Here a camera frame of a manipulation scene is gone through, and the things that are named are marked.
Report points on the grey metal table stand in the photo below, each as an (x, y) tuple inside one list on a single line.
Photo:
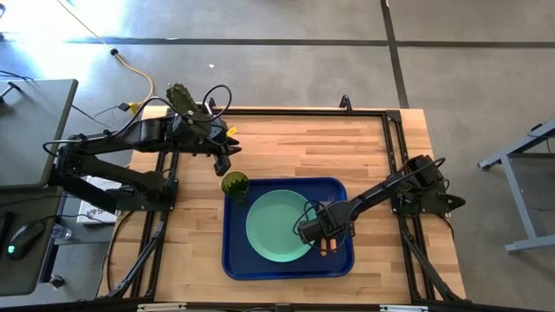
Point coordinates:
[(516, 195)]

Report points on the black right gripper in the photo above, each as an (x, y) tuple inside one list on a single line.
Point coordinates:
[(329, 223)]

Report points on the light grey desk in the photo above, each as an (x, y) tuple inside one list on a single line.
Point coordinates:
[(30, 130)]

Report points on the black aluminium table frame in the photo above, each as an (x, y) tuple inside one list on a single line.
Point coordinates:
[(303, 112)]

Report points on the green cactus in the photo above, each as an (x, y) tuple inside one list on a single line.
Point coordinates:
[(180, 97)]

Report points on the teal round plate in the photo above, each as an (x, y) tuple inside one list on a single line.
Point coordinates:
[(271, 225)]

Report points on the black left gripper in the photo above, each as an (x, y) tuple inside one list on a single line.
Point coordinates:
[(199, 132)]

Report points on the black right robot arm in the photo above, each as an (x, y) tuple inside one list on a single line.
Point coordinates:
[(377, 195)]

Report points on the black computer mouse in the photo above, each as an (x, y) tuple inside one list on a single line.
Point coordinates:
[(24, 238)]

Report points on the black power adapter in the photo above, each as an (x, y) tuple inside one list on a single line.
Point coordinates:
[(124, 106)]

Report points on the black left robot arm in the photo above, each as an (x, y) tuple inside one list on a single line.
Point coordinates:
[(143, 132)]

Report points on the green textured plastic cup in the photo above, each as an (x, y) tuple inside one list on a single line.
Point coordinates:
[(235, 184)]

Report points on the blue plastic tray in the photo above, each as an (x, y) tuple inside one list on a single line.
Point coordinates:
[(269, 271)]

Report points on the black frame clamp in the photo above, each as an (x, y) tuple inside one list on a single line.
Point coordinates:
[(345, 103), (211, 103)]

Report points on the clear water bottle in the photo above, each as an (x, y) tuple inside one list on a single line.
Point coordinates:
[(60, 232)]

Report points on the black desk caster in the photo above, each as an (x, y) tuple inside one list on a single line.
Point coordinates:
[(56, 281)]

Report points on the dark grey desk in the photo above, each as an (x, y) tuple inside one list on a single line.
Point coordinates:
[(26, 277)]

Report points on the black table-level camera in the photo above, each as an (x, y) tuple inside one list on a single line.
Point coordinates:
[(282, 308)]

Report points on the white printed box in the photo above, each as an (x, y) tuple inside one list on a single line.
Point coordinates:
[(93, 214)]

